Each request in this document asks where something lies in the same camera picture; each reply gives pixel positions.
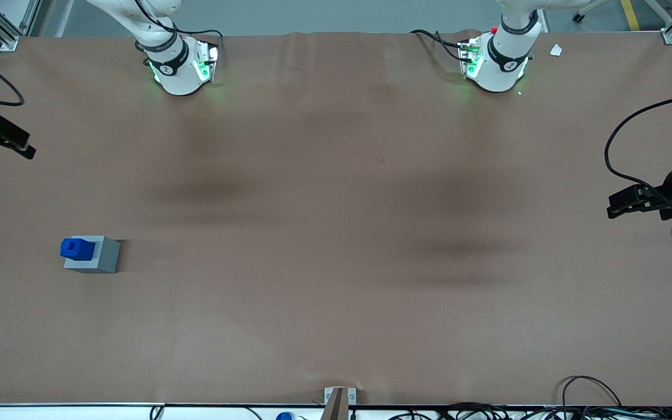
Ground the blue plastic insert part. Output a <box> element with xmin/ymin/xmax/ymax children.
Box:
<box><xmin>59</xmin><ymin>237</ymin><xmax>96</xmax><ymax>261</ymax></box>

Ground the gray cube base with socket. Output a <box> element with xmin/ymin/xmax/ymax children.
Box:
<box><xmin>64</xmin><ymin>235</ymin><xmax>121</xmax><ymax>274</ymax></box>

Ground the white stand leg with caster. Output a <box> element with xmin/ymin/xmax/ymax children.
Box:
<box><xmin>572</xmin><ymin>0</ymin><xmax>612</xmax><ymax>23</ymax></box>

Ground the brown table cover sheet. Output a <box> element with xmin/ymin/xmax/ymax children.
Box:
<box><xmin>0</xmin><ymin>30</ymin><xmax>672</xmax><ymax>407</ymax></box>

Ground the long black left wrist cable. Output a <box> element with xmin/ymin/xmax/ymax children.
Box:
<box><xmin>604</xmin><ymin>92</ymin><xmax>672</xmax><ymax>212</ymax></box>

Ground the black right arm base cable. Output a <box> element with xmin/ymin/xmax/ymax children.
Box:
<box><xmin>132</xmin><ymin>0</ymin><xmax>224</xmax><ymax>56</ymax></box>

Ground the black arm base cable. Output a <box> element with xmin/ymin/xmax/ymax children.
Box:
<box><xmin>132</xmin><ymin>0</ymin><xmax>224</xmax><ymax>56</ymax></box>
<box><xmin>409</xmin><ymin>29</ymin><xmax>472</xmax><ymax>64</ymax></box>

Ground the black left arm base cable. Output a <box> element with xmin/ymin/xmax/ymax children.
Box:
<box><xmin>409</xmin><ymin>29</ymin><xmax>472</xmax><ymax>64</ymax></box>

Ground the black cable bundle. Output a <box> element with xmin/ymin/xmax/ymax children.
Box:
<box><xmin>391</xmin><ymin>376</ymin><xmax>672</xmax><ymax>420</ymax></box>

